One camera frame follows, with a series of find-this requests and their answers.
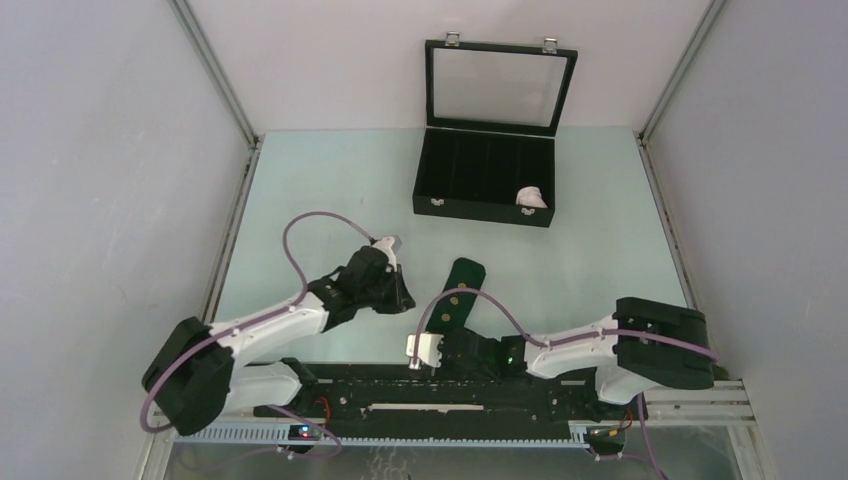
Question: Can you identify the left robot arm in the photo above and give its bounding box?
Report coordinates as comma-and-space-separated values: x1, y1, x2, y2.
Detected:
142, 236, 415, 436

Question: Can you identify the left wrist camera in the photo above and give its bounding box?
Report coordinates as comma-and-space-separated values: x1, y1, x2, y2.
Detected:
371, 235, 402, 271

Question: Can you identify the green snowman sock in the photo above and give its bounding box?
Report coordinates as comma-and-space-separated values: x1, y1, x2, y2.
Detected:
425, 257, 486, 335

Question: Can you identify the white sock with black stripes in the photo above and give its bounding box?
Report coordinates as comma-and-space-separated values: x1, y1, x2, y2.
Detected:
515, 186, 548, 209

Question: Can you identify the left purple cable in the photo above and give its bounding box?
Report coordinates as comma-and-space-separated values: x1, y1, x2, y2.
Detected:
139, 211, 379, 458

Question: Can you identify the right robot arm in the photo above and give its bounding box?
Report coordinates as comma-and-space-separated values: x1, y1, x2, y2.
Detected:
407, 297, 716, 418

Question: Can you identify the left aluminium frame post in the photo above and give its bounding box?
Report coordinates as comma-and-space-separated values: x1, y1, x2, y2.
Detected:
168, 0, 259, 148

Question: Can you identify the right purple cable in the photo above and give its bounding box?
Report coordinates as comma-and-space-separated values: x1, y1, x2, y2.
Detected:
411, 287, 720, 480

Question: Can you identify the right aluminium frame post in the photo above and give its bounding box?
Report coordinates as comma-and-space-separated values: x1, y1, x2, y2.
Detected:
637, 0, 730, 144

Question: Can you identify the black display case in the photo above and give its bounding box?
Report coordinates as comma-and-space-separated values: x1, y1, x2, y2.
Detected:
412, 32, 579, 228

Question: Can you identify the purple cable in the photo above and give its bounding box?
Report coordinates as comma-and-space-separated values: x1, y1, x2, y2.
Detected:
411, 287, 720, 480
139, 211, 379, 458

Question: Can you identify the aluminium frame post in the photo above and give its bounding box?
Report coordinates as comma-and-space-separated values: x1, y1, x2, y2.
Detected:
168, 0, 259, 148
637, 0, 730, 144

